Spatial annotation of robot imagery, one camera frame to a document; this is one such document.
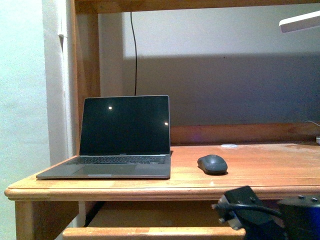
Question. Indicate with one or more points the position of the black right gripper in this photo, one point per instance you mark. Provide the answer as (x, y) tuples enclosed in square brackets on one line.
[(242, 209)]

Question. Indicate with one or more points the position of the dark grey logi mouse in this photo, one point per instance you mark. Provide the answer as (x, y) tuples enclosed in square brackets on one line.
[(213, 165)]

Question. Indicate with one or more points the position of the black blue robot arm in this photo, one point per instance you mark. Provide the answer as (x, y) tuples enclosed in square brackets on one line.
[(297, 218)]

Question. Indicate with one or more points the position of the wooden desk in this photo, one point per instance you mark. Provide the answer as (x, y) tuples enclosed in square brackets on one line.
[(278, 161)]

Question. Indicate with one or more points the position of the white round desk grommet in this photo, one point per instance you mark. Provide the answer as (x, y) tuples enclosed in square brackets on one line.
[(229, 146)]

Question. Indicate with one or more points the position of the wooden pull-out keyboard tray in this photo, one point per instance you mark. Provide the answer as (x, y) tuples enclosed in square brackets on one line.
[(154, 220)]

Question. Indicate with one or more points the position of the grey open laptop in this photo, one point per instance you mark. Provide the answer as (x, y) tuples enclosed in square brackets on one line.
[(125, 137)]

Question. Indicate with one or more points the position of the white desk lamp head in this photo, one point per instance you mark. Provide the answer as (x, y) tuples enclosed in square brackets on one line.
[(300, 22)]

